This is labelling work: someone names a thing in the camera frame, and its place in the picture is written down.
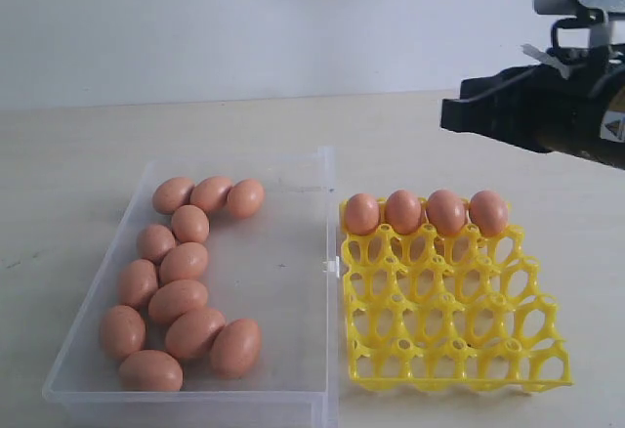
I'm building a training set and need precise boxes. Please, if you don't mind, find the brown egg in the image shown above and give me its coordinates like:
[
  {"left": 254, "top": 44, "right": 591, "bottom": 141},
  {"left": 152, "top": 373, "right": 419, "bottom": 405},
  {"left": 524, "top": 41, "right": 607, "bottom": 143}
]
[
  {"left": 147, "top": 279, "right": 208, "bottom": 325},
  {"left": 118, "top": 350, "right": 184, "bottom": 392},
  {"left": 171, "top": 204, "right": 210, "bottom": 243},
  {"left": 189, "top": 176, "right": 233, "bottom": 214},
  {"left": 385, "top": 190, "right": 422, "bottom": 235},
  {"left": 209, "top": 319, "right": 262, "bottom": 379},
  {"left": 117, "top": 259, "right": 159, "bottom": 309},
  {"left": 344, "top": 193, "right": 380, "bottom": 235},
  {"left": 159, "top": 242, "right": 209, "bottom": 284},
  {"left": 100, "top": 305, "right": 146, "bottom": 360},
  {"left": 227, "top": 179, "right": 265, "bottom": 219},
  {"left": 136, "top": 224, "right": 177, "bottom": 265},
  {"left": 151, "top": 177, "right": 195, "bottom": 215},
  {"left": 165, "top": 307, "right": 226, "bottom": 361},
  {"left": 469, "top": 190, "right": 509, "bottom": 237},
  {"left": 426, "top": 189, "right": 466, "bottom": 236}
]

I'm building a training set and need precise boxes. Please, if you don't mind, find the yellow plastic egg tray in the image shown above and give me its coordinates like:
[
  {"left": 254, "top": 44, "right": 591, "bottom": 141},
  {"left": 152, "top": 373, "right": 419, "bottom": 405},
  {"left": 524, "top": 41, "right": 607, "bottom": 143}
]
[{"left": 340, "top": 221, "right": 572, "bottom": 392}]

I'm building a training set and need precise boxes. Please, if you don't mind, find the clear plastic bin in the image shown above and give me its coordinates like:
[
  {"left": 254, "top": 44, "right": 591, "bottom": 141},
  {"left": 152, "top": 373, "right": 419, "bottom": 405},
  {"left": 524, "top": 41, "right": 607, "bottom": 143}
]
[{"left": 42, "top": 147, "right": 338, "bottom": 427}]

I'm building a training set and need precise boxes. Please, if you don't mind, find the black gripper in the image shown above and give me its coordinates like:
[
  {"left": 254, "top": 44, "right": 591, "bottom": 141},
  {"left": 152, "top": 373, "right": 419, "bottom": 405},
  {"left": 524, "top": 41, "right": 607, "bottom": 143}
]
[{"left": 439, "top": 46, "right": 624, "bottom": 170}]

